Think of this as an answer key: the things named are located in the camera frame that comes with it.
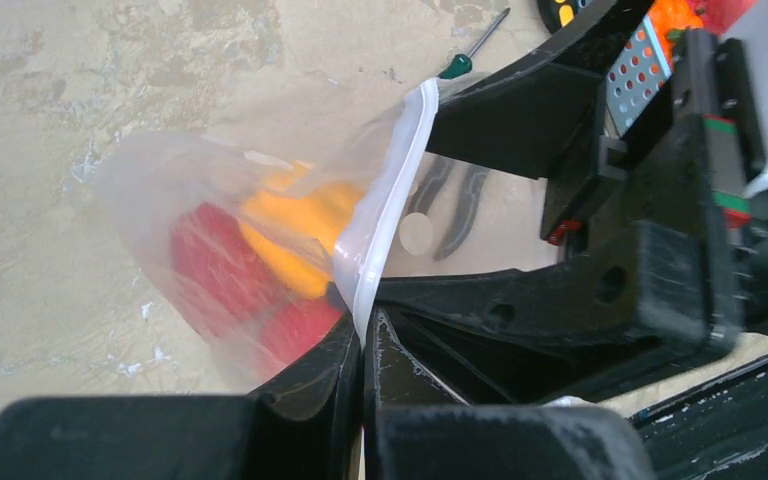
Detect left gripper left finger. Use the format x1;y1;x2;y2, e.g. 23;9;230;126
0;319;363;479

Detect black handled pliers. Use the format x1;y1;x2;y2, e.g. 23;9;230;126
399;156;490;262

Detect yellow bell pepper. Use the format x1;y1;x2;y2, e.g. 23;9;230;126
239;163;364;299

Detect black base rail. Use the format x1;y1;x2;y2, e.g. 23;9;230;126
630;355;768;479

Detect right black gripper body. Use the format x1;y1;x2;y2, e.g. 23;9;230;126
539;29;768;358

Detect orange small pumpkin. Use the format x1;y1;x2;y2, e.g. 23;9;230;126
648;0;704;63

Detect green handled screwdriver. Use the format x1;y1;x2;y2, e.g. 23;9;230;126
438;7;511;80

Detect red bell pepper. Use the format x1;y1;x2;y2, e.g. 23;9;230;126
170;203;343;371

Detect blue plastic basket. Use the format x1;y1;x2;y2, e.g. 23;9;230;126
606;15;671;136

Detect clear zip top bag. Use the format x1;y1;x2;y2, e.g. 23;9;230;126
85;74;544;392

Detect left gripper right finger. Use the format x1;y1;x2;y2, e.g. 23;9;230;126
364;308;655;479

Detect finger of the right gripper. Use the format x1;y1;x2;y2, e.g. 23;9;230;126
426;0;651;179
376;221;742;401

